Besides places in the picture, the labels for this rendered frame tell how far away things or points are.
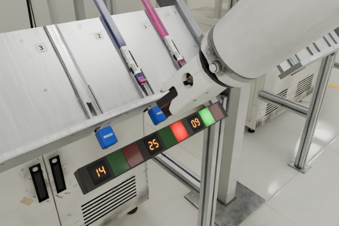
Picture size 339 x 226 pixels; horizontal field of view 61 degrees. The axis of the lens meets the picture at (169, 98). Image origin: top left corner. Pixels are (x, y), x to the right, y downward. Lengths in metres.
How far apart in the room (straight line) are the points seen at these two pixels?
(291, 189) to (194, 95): 1.15
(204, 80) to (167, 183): 1.07
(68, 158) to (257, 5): 0.73
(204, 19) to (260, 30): 1.42
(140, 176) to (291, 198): 0.68
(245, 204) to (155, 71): 0.89
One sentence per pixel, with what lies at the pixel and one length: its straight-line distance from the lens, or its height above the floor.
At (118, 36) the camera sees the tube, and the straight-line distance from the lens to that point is 0.58.
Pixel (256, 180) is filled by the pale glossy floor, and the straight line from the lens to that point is 1.46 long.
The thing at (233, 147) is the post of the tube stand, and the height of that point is 0.31.
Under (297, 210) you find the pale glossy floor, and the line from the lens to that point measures 1.40.
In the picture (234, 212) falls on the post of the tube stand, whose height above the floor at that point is 0.01.
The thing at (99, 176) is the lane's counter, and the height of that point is 0.65.
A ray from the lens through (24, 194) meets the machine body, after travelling 0.92.
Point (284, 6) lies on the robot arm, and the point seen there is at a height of 0.93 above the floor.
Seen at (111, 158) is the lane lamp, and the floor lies 0.67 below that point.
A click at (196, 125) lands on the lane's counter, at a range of 0.59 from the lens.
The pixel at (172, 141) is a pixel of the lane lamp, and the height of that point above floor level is 0.65.
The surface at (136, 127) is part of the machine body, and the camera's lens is 0.99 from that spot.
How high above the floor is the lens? 0.98
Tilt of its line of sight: 28 degrees down
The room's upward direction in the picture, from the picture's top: straight up
